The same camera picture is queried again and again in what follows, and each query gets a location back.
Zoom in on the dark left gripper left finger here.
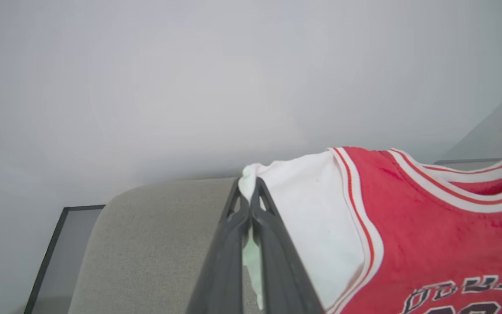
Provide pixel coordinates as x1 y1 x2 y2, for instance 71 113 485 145
186 177 251 314

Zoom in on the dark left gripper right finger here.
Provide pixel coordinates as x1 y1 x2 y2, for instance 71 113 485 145
249 176 326 314

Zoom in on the red white basketball jersey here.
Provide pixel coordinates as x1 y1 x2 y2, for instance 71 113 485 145
238 147 502 314

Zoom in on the black framed grey panel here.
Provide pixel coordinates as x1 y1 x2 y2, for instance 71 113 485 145
24 204 106 314

